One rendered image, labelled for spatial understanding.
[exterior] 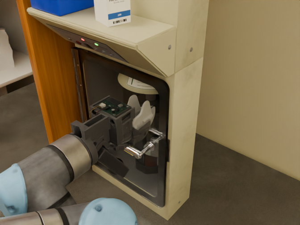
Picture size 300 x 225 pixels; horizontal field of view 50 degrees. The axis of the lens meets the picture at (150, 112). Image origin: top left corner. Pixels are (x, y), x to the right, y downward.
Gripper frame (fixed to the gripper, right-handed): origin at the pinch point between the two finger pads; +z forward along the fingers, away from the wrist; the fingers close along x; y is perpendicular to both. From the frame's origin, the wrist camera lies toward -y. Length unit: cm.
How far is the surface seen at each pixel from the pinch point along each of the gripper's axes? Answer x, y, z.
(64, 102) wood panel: 32.5, -10.2, -0.1
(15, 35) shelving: 141, -29, 45
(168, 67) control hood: -4.5, 12.5, 0.0
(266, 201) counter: -23, -37, 27
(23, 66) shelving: 121, -39, 35
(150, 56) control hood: -4.5, 16.7, -5.4
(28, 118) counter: 71, -37, 6
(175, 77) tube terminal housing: -4.5, 9.3, 2.8
